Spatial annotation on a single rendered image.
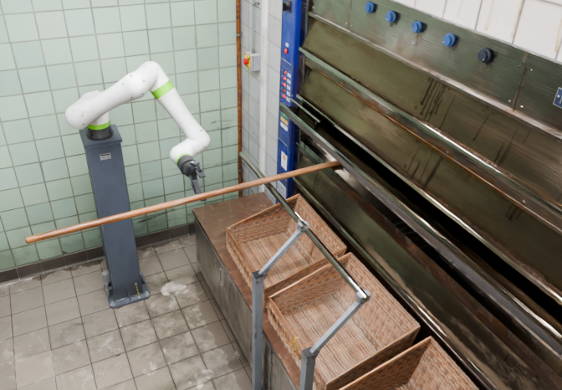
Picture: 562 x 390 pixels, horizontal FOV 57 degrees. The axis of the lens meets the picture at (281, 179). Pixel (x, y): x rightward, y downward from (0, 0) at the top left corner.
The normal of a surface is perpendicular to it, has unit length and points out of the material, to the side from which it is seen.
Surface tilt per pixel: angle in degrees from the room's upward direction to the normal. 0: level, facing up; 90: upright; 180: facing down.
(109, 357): 0
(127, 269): 90
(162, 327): 0
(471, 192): 70
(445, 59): 90
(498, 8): 90
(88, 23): 90
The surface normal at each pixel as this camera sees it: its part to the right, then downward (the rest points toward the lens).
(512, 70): -0.90, 0.22
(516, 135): -0.83, -0.09
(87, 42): 0.44, 0.49
